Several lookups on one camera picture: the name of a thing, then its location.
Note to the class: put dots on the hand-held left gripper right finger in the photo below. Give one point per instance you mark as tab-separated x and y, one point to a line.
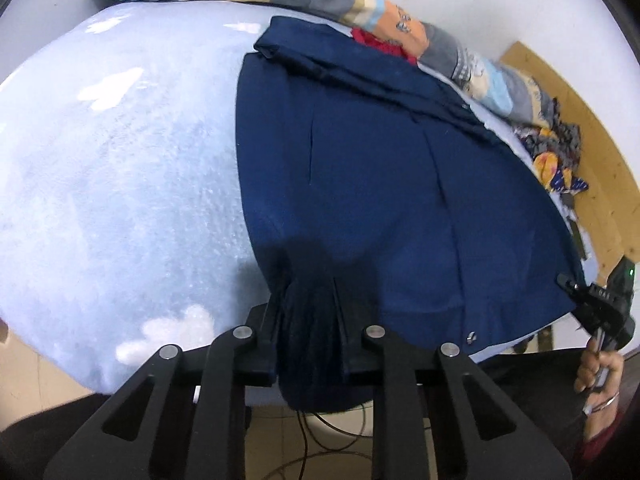
357	355

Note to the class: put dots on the black phone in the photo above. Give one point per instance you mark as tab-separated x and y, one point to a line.
578	240

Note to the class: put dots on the gold bangle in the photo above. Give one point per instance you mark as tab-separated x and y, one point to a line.
607	403

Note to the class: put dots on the light blue cloud blanket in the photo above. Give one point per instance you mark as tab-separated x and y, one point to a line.
125	185

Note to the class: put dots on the person's right hand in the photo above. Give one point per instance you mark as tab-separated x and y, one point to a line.
607	372

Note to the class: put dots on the person's black pants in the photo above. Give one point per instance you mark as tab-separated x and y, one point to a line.
530	390

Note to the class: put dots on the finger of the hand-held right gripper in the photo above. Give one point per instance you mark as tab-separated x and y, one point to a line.
575	292

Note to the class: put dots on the crumpled patterned cloth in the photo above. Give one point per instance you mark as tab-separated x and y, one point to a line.
555	170

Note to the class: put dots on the navy blue work jacket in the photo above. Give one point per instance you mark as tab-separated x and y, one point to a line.
380	185

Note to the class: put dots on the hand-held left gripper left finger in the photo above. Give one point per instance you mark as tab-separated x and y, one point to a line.
260	355

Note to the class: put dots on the person's right forearm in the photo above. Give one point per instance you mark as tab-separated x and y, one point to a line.
600	440

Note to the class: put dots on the wooden headboard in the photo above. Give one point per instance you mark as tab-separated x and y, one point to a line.
600	160

